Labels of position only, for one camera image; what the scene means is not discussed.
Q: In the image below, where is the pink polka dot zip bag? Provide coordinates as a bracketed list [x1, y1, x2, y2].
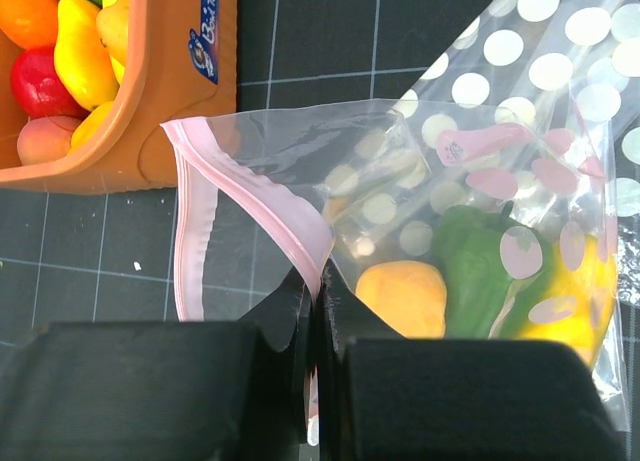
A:
[163, 99, 629, 429]

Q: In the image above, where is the peach toy fruit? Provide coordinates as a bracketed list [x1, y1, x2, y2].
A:
[17, 116, 81, 166]

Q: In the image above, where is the yellow toy lemon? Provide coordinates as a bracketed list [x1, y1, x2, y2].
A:
[355, 261, 447, 338]

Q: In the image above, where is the red toy apple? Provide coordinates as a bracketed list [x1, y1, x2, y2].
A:
[10, 45, 88, 119]

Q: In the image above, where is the toy orange fruit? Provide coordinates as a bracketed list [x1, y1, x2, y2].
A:
[1, 0, 59, 49]

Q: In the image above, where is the orange plastic basket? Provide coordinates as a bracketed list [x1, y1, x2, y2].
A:
[1, 0, 238, 195]

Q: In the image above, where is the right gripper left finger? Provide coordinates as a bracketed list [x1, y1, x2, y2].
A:
[1, 271, 312, 460]

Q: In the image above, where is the white polka dot zip bag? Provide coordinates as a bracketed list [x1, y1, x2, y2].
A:
[396, 0, 639, 218]

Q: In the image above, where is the yellow toy banana bunch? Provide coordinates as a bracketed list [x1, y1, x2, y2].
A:
[96, 0, 130, 84]

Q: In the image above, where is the yellow toy mango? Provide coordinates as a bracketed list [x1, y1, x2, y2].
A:
[54, 0, 119, 111]
[513, 236, 617, 367]

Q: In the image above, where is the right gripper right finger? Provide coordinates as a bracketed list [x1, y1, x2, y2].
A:
[314, 264, 625, 460]

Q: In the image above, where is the green toy bell pepper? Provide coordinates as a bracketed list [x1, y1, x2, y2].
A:
[431, 201, 555, 339]

